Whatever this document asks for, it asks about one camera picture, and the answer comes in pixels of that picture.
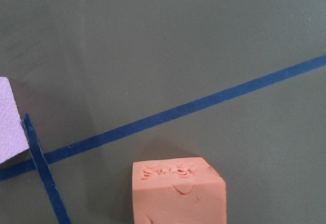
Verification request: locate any orange foam block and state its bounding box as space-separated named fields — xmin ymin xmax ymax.
xmin=132 ymin=157 xmax=227 ymax=224

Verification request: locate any long blue tape strip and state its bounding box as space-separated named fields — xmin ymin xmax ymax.
xmin=22 ymin=114 xmax=71 ymax=224

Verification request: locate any pink foam block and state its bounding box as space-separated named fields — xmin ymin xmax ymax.
xmin=1 ymin=77 xmax=29 ymax=163

